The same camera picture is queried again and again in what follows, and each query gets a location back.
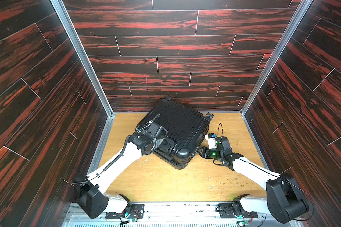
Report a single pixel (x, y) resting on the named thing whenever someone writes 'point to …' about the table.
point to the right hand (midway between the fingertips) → (201, 148)
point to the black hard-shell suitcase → (187, 128)
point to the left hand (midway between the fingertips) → (160, 140)
